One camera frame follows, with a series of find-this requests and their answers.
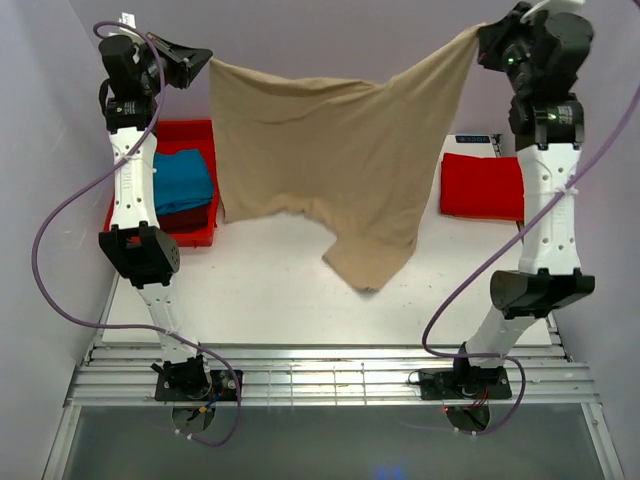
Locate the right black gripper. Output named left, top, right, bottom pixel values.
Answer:
left=478, top=0, right=552, bottom=95

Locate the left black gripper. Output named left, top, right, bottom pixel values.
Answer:
left=138, top=33, right=213, bottom=96

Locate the beige t shirt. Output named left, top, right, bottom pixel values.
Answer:
left=210, top=26, right=479, bottom=292

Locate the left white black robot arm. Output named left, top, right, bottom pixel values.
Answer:
left=99, top=34, right=212, bottom=400

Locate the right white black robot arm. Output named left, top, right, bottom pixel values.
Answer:
left=444, top=1, right=595, bottom=399

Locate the blue folded t shirt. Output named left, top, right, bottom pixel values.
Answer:
left=153, top=149, right=215, bottom=216

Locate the blue label sticker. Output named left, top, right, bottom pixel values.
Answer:
left=455, top=135, right=491, bottom=144

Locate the red folded t shirt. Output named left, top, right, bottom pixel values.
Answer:
left=439, top=153, right=524, bottom=222

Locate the red plastic bin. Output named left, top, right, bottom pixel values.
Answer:
left=102, top=118, right=220, bottom=249

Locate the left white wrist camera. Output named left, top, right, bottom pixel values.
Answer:
left=119, top=12, right=136, bottom=28

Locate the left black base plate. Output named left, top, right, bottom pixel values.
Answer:
left=153, top=369, right=244, bottom=403

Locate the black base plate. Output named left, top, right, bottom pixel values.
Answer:
left=153, top=369, right=244, bottom=403
left=409, top=367, right=512, bottom=400

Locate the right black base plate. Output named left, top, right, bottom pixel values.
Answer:
left=409, top=367, right=512, bottom=400

